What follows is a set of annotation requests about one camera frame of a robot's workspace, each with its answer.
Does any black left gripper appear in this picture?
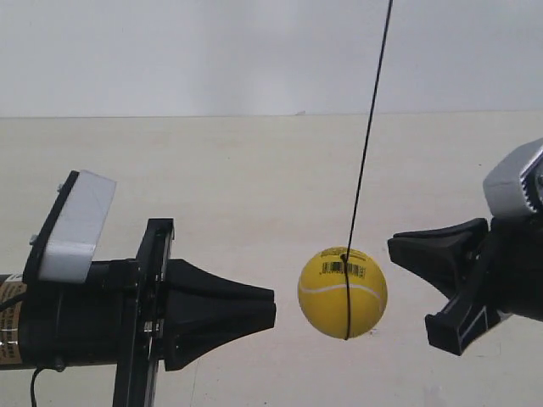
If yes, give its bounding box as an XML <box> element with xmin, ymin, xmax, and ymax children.
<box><xmin>17</xmin><ymin>218</ymin><xmax>277</xmax><ymax>406</ymax></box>

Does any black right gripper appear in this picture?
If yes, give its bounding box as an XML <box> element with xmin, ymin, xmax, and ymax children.
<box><xmin>387</xmin><ymin>215</ymin><xmax>542</xmax><ymax>355</ymax></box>

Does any yellow tennis ball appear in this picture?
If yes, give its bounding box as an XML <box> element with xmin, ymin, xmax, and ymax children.
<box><xmin>297</xmin><ymin>246</ymin><xmax>388</xmax><ymax>340</ymax></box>

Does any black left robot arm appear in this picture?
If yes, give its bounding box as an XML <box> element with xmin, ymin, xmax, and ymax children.
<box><xmin>1</xmin><ymin>218</ymin><xmax>277</xmax><ymax>406</ymax></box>

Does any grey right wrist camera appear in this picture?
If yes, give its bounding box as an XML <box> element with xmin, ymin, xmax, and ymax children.
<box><xmin>483</xmin><ymin>138</ymin><xmax>542</xmax><ymax>218</ymax></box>

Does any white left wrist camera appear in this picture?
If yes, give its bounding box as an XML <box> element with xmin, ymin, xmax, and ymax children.
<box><xmin>23</xmin><ymin>170</ymin><xmax>116</xmax><ymax>285</ymax></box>

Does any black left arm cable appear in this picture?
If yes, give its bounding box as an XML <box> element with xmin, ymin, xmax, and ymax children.
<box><xmin>29</xmin><ymin>366</ymin><xmax>60</xmax><ymax>407</ymax></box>

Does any black hanging string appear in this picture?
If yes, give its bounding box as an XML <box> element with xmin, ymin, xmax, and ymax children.
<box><xmin>344</xmin><ymin>0</ymin><xmax>395</xmax><ymax>342</ymax></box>

